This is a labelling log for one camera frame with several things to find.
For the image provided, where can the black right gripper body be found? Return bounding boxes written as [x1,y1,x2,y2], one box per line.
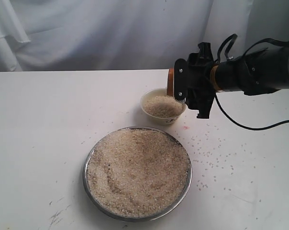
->
[187,53,214,110]

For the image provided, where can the brown wooden cup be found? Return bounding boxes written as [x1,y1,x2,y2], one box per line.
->
[167,69,174,97]

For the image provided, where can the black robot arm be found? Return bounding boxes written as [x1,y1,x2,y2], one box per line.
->
[186,43,289,119]

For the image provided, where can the small cream ceramic bowl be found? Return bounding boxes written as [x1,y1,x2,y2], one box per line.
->
[140,88,186,125]

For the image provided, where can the large steel rice plate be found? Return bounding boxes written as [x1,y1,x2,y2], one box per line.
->
[82,126,192,222]

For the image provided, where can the white backdrop cloth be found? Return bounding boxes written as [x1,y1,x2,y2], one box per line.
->
[0,0,289,71]

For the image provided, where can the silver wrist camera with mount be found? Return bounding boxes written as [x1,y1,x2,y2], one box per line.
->
[173,58,190,104]

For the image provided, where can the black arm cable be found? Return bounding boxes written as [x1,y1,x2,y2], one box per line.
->
[206,33,289,131]

